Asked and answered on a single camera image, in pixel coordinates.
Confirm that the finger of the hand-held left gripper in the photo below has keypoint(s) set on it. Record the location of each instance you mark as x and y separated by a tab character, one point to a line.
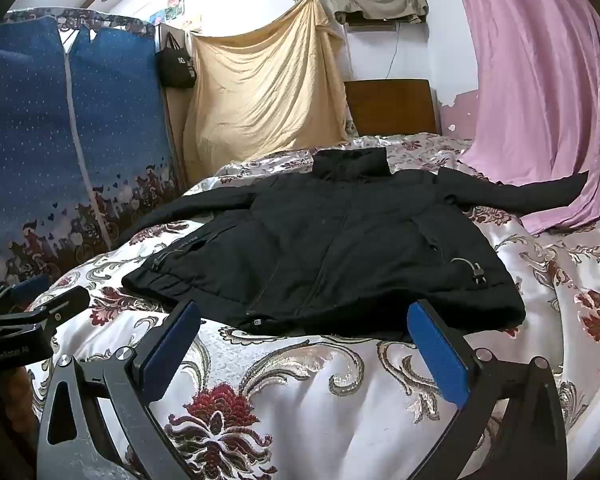
62	305
30	287

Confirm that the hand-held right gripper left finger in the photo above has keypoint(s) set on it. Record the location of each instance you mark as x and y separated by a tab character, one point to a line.
172	347

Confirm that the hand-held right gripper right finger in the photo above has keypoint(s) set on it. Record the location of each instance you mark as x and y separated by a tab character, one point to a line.
437	352

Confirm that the black jacket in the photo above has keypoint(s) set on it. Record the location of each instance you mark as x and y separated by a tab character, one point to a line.
330	250

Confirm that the floral satin bedspread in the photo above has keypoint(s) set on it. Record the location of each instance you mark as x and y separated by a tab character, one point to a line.
280	375

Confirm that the brown wooden board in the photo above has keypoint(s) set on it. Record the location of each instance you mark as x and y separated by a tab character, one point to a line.
176	125

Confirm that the brown wooden headboard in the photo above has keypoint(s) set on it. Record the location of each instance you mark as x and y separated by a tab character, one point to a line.
390	107

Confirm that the black tote bag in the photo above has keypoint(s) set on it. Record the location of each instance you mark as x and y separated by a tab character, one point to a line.
176	67

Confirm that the yellow hanging sheet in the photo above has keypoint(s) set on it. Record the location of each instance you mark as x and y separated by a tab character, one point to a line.
260	90

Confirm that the pink curtain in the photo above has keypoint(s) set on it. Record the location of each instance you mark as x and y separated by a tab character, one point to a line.
535	85

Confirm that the olive green cloth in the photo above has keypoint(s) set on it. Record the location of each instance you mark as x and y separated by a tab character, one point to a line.
380	0

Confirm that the colourful wall poster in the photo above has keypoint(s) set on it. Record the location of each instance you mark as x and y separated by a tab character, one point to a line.
170	7

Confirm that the wooden wall shelf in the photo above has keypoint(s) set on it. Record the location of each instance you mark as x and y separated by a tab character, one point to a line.
372	24

